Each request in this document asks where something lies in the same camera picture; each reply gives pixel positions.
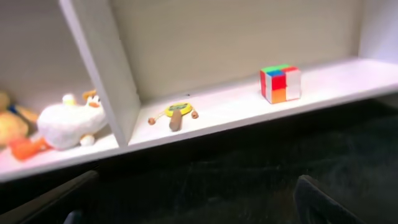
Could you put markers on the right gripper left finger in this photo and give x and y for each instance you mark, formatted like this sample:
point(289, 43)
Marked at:
point(46, 205)

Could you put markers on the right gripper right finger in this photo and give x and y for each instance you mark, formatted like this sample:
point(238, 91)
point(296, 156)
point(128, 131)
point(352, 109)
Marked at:
point(317, 205)

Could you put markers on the many-coloured puzzle cube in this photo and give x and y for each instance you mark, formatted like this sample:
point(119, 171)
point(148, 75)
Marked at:
point(280, 84)

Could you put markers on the yellow rattle drum toy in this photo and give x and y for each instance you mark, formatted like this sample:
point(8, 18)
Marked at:
point(177, 110)

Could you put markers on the white plush goose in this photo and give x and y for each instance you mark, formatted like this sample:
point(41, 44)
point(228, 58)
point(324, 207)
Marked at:
point(68, 124)

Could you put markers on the yellow plush duck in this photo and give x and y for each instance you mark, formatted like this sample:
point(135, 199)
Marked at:
point(12, 124)

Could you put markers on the white shelf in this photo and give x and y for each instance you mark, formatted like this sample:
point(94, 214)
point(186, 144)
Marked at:
point(217, 46)

